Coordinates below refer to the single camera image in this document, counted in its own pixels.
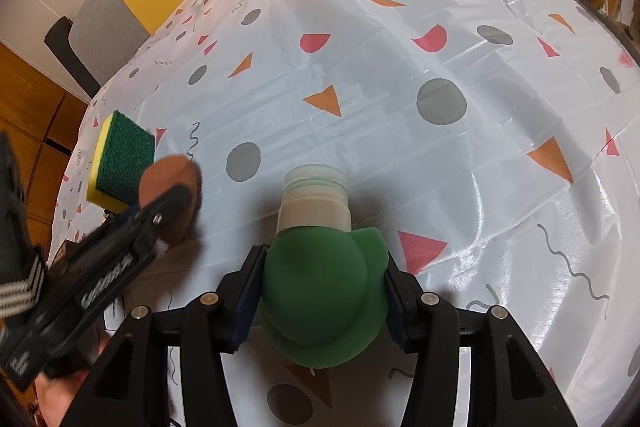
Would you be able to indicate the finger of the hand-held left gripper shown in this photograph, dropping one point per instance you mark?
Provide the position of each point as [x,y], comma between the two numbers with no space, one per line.
[172,202]

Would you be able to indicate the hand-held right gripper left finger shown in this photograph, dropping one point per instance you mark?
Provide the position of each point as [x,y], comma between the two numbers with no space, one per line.
[249,292]

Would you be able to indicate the brown round pad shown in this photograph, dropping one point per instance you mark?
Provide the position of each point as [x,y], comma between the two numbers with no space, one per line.
[165,177]

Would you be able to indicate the green squeeze bottle white cap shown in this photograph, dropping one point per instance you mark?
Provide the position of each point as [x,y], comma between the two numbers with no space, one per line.
[320,287]

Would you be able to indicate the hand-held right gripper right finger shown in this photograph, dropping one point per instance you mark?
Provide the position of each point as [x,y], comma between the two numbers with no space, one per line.
[396,307]

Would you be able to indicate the yellow green sponge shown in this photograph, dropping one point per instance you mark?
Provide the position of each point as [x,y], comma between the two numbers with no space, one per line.
[125,152]

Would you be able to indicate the wooden cabinet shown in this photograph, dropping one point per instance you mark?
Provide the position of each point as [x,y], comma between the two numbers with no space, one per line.
[30,107]

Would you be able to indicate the white patterned tablecloth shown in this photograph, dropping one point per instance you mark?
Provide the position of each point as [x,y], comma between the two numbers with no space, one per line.
[400,117]

